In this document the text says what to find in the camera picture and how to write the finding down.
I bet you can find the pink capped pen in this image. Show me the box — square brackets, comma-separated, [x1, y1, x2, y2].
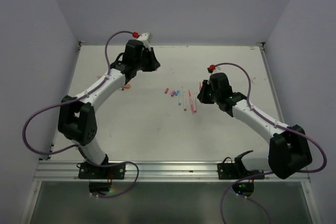
[192, 95, 197, 113]

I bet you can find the white purple pen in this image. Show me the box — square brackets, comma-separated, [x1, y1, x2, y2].
[183, 91, 187, 111]

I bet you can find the white blue pen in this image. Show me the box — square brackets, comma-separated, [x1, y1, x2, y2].
[178, 86, 183, 105]

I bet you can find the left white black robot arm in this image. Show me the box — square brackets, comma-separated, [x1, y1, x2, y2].
[58, 33, 160, 178]

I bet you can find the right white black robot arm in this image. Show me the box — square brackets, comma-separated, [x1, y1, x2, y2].
[197, 73, 312, 179]

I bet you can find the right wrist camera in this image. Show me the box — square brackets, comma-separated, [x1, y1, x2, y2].
[207, 65, 221, 74]

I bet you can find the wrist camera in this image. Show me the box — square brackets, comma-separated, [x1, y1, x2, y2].
[207, 65, 221, 74]
[137, 32, 152, 50]

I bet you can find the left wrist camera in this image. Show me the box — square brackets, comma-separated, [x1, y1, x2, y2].
[137, 32, 152, 50]

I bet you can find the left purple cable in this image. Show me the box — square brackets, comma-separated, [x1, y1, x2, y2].
[22, 30, 139, 155]

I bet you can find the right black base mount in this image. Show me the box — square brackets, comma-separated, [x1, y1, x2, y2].
[217, 151, 265, 197]

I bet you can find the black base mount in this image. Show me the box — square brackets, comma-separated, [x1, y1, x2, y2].
[76, 162, 126, 196]
[217, 151, 265, 197]

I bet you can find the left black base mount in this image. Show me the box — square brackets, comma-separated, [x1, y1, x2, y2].
[76, 162, 126, 196]

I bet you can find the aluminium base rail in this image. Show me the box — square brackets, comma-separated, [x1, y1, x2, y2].
[33, 160, 310, 183]

